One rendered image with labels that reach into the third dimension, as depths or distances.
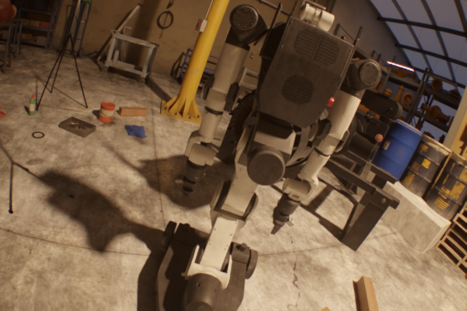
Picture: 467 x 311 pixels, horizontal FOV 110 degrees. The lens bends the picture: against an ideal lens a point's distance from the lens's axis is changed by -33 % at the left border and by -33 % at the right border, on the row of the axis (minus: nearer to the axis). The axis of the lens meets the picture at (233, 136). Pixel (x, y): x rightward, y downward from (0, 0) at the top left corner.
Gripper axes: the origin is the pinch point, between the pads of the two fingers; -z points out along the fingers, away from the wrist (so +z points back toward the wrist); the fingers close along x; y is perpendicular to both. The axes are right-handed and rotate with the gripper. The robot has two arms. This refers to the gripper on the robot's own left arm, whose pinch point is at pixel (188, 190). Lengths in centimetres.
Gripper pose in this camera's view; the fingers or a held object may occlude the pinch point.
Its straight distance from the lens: 115.0
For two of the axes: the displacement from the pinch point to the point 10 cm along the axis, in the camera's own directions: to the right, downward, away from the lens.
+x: 1.6, -4.7, 8.7
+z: 3.2, -8.1, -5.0
